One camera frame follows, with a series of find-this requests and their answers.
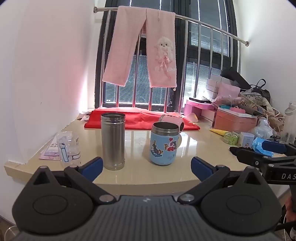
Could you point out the blue cartoon cup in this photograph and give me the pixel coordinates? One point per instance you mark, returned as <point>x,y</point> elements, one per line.
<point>163,144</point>

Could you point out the metal window railing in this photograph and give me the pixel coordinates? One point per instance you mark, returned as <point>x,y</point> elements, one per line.
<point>208,53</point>

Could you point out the stack of white boxes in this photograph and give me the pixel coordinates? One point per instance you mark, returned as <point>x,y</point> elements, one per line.
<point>215,87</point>

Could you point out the black curling wand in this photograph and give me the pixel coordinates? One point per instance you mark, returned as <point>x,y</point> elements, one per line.
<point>251,110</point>

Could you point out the red cloth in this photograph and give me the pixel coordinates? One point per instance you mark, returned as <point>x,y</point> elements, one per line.
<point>136,118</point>

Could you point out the large pink box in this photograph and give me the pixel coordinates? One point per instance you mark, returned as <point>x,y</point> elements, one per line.
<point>233,118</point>

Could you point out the clear water bottle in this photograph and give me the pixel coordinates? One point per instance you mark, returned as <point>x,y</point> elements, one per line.
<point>290,122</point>

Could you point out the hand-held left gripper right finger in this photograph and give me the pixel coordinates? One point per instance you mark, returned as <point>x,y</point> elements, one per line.
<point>201,168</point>

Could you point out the yellow tube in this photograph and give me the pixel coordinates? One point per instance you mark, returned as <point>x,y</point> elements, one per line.
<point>218,131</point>

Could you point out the pink hanging towel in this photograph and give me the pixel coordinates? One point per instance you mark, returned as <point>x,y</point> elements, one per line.
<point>141,49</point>

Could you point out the small white box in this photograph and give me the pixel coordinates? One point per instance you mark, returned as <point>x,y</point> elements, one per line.
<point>246,139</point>

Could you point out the black flat case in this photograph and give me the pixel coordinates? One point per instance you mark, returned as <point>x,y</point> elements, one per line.
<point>200,100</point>

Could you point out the blue plastic packet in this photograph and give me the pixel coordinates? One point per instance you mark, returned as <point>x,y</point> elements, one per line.
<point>258,144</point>

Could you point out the black handbag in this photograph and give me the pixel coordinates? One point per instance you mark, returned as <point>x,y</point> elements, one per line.
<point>261,91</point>

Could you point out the black window frame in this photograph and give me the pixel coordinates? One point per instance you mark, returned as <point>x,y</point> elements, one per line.
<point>208,27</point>

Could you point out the loose papers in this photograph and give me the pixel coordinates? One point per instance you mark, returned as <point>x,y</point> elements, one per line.
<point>84,115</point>

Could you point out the clear plastic cat-print cup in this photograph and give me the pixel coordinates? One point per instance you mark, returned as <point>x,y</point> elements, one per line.
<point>68,148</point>

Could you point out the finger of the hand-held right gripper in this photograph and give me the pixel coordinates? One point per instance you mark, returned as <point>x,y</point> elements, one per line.
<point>272,146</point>
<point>245,154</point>

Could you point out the stainless steel cup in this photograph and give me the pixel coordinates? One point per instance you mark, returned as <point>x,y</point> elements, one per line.
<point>113,141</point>

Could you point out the pink sticker sheet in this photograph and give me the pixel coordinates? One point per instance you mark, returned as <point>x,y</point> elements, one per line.
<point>49,148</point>

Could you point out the white paper cone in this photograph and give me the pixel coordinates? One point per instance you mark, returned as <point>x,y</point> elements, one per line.
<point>193,117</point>

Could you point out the green tape roll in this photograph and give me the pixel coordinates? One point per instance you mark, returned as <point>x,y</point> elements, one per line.
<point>231,138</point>

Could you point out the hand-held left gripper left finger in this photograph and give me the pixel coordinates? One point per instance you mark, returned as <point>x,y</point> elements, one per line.
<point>92,167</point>

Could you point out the bright pink box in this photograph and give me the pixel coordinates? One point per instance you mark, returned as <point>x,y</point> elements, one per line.
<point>198,108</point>

